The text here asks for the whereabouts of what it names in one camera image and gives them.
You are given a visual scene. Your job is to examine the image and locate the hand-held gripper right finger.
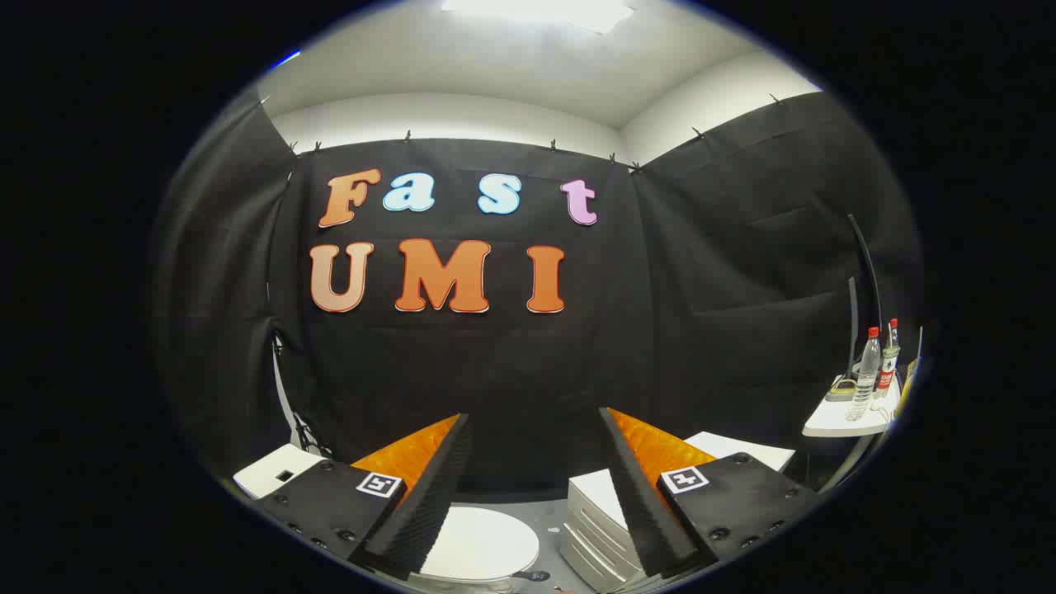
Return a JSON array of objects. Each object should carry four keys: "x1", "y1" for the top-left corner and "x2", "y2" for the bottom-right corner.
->
[{"x1": 599, "y1": 408, "x2": 819, "y2": 578}]

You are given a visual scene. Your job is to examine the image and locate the white toilet lid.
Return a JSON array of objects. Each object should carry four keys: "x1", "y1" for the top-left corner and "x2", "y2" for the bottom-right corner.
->
[{"x1": 419, "y1": 505, "x2": 551, "y2": 588}]

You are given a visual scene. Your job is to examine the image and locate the metal tripod stand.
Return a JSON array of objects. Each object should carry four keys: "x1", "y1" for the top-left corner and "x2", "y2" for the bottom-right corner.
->
[{"x1": 271, "y1": 326, "x2": 335, "y2": 459}]

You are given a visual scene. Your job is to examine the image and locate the clear plastic bottle red cap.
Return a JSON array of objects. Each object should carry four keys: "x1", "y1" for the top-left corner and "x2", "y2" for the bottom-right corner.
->
[{"x1": 846, "y1": 328, "x2": 882, "y2": 422}]

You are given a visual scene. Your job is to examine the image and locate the black backdrop cloth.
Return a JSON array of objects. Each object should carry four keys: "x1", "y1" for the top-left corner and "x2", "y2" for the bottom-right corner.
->
[{"x1": 148, "y1": 89, "x2": 925, "y2": 504}]

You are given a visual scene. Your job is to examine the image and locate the ceiling light panel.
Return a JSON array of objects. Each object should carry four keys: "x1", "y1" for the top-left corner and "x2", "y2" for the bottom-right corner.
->
[{"x1": 441, "y1": 0, "x2": 636, "y2": 35}]

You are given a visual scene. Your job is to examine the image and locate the glass bottle red label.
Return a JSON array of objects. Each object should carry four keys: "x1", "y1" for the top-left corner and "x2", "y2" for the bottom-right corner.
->
[{"x1": 874, "y1": 319, "x2": 902, "y2": 402}]

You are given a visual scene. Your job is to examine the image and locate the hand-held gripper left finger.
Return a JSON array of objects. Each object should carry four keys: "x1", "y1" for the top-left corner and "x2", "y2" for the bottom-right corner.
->
[{"x1": 260, "y1": 412, "x2": 473, "y2": 580}]

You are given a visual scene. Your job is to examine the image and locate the yellow container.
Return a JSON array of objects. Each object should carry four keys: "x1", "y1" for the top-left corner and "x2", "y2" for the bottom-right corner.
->
[{"x1": 895, "y1": 356, "x2": 922, "y2": 417}]

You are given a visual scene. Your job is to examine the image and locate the long black curved rod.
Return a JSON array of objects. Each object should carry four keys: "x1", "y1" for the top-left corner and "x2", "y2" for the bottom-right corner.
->
[{"x1": 848, "y1": 214, "x2": 884, "y2": 332}]

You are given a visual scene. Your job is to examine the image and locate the small white side table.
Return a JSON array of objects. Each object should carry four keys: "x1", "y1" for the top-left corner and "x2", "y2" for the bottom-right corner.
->
[{"x1": 802, "y1": 394, "x2": 902, "y2": 494}]

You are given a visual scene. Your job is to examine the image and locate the white drawer cabinet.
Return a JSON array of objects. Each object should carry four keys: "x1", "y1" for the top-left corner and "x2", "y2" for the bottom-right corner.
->
[{"x1": 559, "y1": 431, "x2": 797, "y2": 593}]

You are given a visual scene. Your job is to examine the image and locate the short black rod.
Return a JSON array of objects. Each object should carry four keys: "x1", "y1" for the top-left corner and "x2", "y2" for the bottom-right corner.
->
[{"x1": 846, "y1": 278, "x2": 860, "y2": 380}]

